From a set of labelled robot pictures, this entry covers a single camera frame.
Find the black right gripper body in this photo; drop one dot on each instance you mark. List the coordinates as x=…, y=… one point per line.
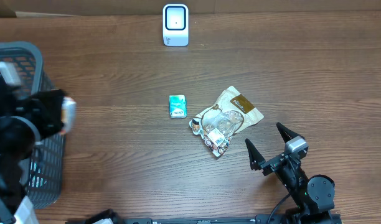
x=290, y=178

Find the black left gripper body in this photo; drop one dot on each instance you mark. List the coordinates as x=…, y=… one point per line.
x=47, y=119

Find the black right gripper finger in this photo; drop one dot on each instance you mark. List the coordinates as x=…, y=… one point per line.
x=256, y=159
x=286, y=133

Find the orange tissue pack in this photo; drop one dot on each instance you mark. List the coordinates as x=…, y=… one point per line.
x=69, y=107

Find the brown snack pouch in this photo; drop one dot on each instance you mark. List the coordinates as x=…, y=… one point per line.
x=229, y=115

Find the teal tissue pack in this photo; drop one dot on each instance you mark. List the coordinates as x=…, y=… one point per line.
x=177, y=106

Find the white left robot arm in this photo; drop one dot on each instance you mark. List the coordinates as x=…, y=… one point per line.
x=11, y=153

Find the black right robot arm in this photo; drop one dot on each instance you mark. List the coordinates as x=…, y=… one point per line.
x=309, y=200

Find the white barcode scanner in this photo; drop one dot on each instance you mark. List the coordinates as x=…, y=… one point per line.
x=175, y=25

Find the grey plastic mesh basket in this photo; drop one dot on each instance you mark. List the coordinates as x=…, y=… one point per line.
x=43, y=171

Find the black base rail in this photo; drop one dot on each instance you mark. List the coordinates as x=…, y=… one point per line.
x=109, y=216

